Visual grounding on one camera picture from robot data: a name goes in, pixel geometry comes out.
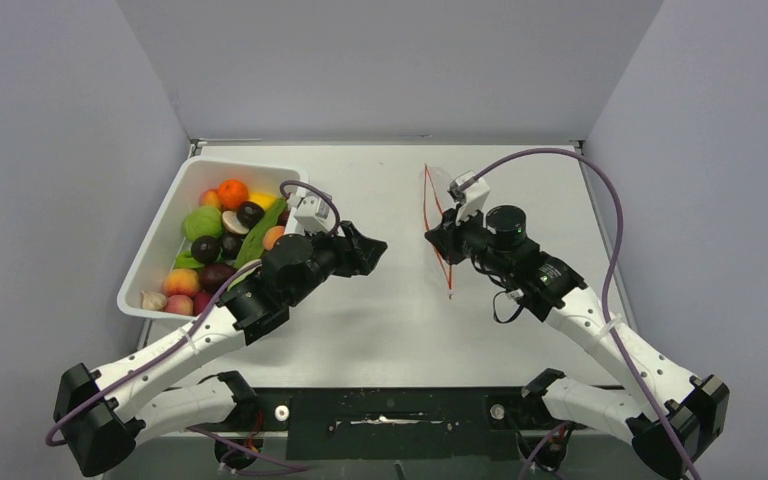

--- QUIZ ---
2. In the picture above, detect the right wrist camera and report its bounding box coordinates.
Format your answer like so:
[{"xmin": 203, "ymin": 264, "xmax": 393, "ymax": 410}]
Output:
[{"xmin": 448, "ymin": 171, "xmax": 491, "ymax": 225}]

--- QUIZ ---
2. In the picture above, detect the dark plum upper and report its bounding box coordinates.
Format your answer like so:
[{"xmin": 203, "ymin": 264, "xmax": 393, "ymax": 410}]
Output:
[{"xmin": 236, "ymin": 201, "xmax": 265, "ymax": 230}]

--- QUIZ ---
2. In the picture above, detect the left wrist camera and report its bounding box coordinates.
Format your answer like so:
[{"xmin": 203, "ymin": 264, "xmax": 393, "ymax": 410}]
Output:
[{"xmin": 287, "ymin": 188, "xmax": 338, "ymax": 234}]

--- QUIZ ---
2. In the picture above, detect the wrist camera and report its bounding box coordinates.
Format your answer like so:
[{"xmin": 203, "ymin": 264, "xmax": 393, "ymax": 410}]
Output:
[
  {"xmin": 448, "ymin": 171, "xmax": 491, "ymax": 225},
  {"xmin": 287, "ymin": 188, "xmax": 338, "ymax": 234}
]

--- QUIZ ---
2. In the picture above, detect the dark plum middle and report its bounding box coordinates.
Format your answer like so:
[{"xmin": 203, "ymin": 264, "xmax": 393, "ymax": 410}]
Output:
[{"xmin": 219, "ymin": 232, "xmax": 245, "ymax": 260}]

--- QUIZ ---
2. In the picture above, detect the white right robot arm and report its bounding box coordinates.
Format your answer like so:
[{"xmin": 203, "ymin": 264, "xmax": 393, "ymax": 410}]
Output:
[{"xmin": 424, "ymin": 205, "xmax": 730, "ymax": 479}]

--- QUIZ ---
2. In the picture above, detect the dark plum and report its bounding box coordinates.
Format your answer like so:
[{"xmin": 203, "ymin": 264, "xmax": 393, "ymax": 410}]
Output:
[
  {"xmin": 236, "ymin": 201, "xmax": 265, "ymax": 230},
  {"xmin": 219, "ymin": 232, "xmax": 245, "ymax": 260},
  {"xmin": 190, "ymin": 235, "xmax": 222, "ymax": 265}
]

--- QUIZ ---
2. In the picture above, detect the red purple onion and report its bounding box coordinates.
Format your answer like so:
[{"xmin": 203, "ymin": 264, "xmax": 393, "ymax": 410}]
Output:
[{"xmin": 192, "ymin": 291, "xmax": 214, "ymax": 317}]

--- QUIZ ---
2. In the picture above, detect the clear red-zipper bag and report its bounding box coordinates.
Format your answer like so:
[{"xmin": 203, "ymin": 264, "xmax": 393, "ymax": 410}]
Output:
[{"xmin": 420, "ymin": 164, "xmax": 454, "ymax": 301}]

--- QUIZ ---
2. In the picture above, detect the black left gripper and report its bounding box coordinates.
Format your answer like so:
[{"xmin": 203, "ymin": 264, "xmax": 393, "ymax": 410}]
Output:
[{"xmin": 285, "ymin": 219, "xmax": 386, "ymax": 307}]

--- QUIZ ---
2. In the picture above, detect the white plastic bin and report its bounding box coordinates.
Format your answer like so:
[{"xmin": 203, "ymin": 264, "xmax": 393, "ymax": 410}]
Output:
[{"xmin": 117, "ymin": 155, "xmax": 309, "ymax": 322}]

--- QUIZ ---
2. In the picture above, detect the green cabbage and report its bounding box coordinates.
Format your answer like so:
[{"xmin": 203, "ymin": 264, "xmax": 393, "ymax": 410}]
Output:
[{"xmin": 182, "ymin": 205, "xmax": 224, "ymax": 242}]

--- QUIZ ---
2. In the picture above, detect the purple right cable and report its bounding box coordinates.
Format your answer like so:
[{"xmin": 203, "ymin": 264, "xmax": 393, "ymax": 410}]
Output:
[{"xmin": 456, "ymin": 146, "xmax": 703, "ymax": 480}]

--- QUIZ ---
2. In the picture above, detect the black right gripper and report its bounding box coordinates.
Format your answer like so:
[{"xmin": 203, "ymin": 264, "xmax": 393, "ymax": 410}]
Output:
[{"xmin": 426, "ymin": 201, "xmax": 511, "ymax": 279}]

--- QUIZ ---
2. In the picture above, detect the purple cable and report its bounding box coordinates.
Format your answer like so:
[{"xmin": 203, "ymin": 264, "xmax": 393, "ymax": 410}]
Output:
[
  {"xmin": 456, "ymin": 146, "xmax": 703, "ymax": 480},
  {"xmin": 44, "ymin": 180, "xmax": 343, "ymax": 478}
]

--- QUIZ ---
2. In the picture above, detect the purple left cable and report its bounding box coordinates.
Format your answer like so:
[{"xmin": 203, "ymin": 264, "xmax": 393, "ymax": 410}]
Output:
[{"xmin": 44, "ymin": 180, "xmax": 343, "ymax": 478}]

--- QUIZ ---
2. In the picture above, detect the dark plum left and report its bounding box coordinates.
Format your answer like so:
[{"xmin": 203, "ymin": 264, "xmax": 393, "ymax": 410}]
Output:
[{"xmin": 190, "ymin": 235, "xmax": 222, "ymax": 265}]

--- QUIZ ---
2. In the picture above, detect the peach near bin edge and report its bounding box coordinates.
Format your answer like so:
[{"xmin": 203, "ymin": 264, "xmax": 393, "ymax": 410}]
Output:
[{"xmin": 262, "ymin": 225, "xmax": 285, "ymax": 251}]

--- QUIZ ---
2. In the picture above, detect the peach lower left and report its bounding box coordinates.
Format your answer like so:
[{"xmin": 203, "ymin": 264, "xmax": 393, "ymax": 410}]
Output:
[{"xmin": 162, "ymin": 268, "xmax": 201, "ymax": 298}]

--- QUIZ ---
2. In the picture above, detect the green leafy vegetable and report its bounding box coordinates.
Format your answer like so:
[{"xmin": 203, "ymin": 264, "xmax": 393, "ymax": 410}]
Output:
[{"xmin": 232, "ymin": 197, "xmax": 287, "ymax": 269}]

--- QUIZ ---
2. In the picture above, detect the dark red fig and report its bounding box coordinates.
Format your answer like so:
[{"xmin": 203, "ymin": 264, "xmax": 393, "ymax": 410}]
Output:
[{"xmin": 276, "ymin": 209, "xmax": 290, "ymax": 227}]

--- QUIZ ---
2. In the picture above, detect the pink peach bottom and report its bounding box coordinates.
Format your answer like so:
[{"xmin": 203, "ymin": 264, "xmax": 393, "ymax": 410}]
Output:
[{"xmin": 163, "ymin": 295, "xmax": 194, "ymax": 316}]

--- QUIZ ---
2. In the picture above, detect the orange fruit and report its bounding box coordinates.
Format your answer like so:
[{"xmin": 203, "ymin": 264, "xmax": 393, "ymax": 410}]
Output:
[{"xmin": 216, "ymin": 179, "xmax": 250, "ymax": 210}]

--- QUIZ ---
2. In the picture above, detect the garlic bulb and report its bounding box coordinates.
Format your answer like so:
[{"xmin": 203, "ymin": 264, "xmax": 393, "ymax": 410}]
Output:
[{"xmin": 141, "ymin": 291, "xmax": 168, "ymax": 311}]

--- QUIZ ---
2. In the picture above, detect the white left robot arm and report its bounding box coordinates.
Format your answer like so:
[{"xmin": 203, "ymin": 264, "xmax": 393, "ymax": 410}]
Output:
[{"xmin": 45, "ymin": 221, "xmax": 387, "ymax": 477}]

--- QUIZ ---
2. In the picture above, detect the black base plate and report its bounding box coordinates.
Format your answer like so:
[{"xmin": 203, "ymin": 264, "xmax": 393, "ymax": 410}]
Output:
[{"xmin": 191, "ymin": 387, "xmax": 587, "ymax": 465}]

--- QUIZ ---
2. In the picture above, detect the sliced mushroom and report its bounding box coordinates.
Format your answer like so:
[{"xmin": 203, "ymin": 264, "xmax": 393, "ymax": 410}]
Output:
[{"xmin": 221, "ymin": 211, "xmax": 250, "ymax": 236}]

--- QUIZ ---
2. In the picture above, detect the peach top left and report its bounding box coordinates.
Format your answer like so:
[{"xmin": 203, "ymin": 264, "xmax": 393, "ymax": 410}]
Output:
[{"xmin": 199, "ymin": 189, "xmax": 222, "ymax": 210}]

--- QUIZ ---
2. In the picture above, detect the aluminium frame rail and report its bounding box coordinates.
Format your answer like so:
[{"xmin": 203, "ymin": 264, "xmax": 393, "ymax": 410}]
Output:
[{"xmin": 92, "ymin": 389, "xmax": 690, "ymax": 442}]

